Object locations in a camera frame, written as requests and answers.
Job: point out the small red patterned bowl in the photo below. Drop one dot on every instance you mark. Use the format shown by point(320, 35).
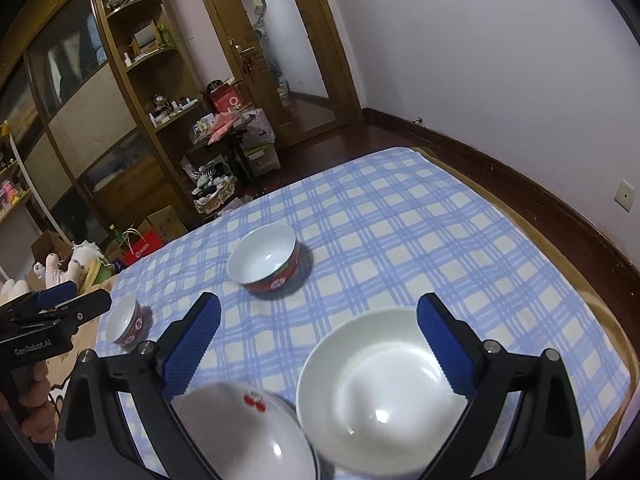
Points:
point(122, 317)

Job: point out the green bottle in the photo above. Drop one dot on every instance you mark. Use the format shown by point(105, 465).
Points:
point(116, 237)

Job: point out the small dark table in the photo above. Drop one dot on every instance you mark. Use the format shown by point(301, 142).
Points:
point(235, 132)

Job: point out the plain white bowl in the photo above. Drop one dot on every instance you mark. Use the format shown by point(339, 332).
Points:
point(380, 400)

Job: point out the white fluffy plush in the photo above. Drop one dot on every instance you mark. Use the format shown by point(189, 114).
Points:
point(85, 255)

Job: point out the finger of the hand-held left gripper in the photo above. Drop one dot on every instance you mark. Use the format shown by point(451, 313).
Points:
point(87, 307)
point(55, 296)

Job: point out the beige plush toy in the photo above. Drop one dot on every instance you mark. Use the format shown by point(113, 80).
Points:
point(15, 287)

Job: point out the wall socket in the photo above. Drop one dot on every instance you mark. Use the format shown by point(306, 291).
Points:
point(626, 194)

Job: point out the person's left hand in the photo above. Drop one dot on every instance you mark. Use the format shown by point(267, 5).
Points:
point(40, 410)

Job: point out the woven basket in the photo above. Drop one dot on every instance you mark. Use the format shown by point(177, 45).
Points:
point(215, 202)

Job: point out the zebra plush toy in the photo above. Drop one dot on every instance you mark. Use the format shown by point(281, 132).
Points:
point(210, 177)

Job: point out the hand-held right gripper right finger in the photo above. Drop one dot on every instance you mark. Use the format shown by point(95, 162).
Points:
point(445, 345)

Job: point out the cardboard box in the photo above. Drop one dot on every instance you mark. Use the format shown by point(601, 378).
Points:
point(167, 222)
point(47, 245)

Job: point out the white shelf rack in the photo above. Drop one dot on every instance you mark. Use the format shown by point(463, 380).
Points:
point(12, 208)

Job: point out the cream plush doll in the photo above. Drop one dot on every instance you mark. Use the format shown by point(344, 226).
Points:
point(55, 272)

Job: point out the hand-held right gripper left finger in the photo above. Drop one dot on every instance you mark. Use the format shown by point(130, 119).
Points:
point(192, 345)

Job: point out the wooden door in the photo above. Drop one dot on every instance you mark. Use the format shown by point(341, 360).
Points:
point(220, 35)

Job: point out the red paper bag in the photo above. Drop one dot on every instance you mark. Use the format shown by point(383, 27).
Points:
point(145, 250)

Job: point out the wooden wardrobe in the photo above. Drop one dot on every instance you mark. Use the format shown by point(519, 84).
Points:
point(75, 110)

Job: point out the white cherry-print plate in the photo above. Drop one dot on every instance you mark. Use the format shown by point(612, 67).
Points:
point(235, 435)

